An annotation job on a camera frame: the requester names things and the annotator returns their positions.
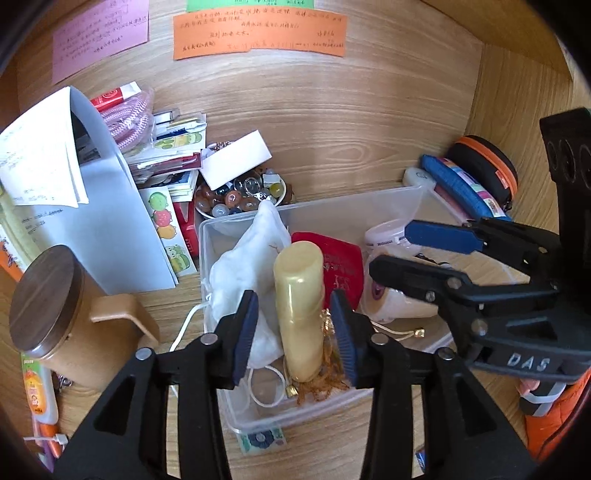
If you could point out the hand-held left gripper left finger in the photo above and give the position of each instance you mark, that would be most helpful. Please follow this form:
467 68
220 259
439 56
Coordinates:
247 332

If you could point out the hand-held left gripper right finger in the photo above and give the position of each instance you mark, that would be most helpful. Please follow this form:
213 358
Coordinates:
344 337

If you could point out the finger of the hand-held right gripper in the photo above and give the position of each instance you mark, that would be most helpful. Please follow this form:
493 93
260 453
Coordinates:
438 235
415 277

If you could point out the cream yellow cylinder bottle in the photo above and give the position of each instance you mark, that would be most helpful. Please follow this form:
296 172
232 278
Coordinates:
298 300

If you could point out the white cloth pouch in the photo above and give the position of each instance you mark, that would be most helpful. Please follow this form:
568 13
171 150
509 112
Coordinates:
240 267

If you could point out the red cloth pouch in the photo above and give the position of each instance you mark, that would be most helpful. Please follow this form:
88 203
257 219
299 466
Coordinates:
341 267

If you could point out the clear plastic bin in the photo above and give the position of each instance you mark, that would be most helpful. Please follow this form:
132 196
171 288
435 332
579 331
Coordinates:
314 415

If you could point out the person's right forearm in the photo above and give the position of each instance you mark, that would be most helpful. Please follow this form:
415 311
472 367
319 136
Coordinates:
568 415

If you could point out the wooden desktop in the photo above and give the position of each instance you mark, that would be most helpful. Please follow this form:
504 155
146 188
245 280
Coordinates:
304 461

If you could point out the person's right hand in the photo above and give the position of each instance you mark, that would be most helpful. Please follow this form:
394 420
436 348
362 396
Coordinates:
531 386

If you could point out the pink wallet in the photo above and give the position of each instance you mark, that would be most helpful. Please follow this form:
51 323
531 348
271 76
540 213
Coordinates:
455 206

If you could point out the blue pencil case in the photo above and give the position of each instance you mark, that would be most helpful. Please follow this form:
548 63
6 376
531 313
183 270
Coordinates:
457 184

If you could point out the black orange round case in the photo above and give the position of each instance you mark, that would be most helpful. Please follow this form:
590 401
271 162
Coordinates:
475 159

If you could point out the green patterned card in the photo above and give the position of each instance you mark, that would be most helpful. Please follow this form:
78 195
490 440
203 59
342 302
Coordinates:
261 439

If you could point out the red box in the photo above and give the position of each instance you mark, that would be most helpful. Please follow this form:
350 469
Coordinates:
188 226

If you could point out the glass bowl of beads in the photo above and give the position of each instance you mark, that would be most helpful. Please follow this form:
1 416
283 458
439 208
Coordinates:
231 198

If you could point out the fruit face sticker sheet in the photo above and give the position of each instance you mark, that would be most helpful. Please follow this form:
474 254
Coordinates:
161 217

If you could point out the white paper folder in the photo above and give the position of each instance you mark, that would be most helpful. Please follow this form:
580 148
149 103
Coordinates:
115 230

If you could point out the brown mug with wooden lid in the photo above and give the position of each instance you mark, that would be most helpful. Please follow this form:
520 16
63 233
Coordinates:
76 360

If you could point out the white cardboard box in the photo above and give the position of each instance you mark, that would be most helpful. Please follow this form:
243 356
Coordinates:
235 159

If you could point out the pile of printed cards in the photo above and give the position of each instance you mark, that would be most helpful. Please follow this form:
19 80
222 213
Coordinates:
180 138

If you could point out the orange green tube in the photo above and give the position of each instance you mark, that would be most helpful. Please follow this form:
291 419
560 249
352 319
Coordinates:
37 392

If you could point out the orange paper note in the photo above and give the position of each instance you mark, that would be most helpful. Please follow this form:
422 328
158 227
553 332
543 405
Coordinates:
258 34

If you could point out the white handwritten sheet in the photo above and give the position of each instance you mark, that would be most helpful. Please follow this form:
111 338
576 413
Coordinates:
37 161

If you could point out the red white packet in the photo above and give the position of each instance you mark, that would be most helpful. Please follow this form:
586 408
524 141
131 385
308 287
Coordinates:
111 98

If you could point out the green paper note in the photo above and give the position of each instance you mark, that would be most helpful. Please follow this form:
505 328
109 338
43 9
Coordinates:
249 4

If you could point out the pink paper note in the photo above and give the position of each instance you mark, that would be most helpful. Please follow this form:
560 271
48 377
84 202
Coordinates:
97 37

